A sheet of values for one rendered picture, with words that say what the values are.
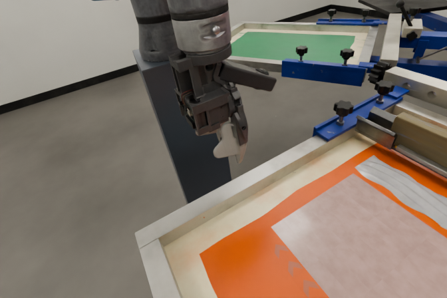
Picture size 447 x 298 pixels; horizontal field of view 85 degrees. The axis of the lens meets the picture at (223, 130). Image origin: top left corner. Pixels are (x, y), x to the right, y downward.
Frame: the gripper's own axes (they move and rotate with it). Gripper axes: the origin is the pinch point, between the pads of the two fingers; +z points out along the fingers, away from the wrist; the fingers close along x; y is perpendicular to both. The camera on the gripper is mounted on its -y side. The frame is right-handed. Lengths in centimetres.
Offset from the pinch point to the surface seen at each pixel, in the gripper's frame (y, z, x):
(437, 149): -37.0, 7.7, 19.0
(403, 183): -30.5, 14.4, 18.3
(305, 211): -8.9, 14.8, 11.6
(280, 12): -313, 86, -353
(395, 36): -88, 6, -22
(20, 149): 120, 110, -241
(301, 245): -3.3, 14.8, 16.3
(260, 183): -4.7, 12.3, 1.9
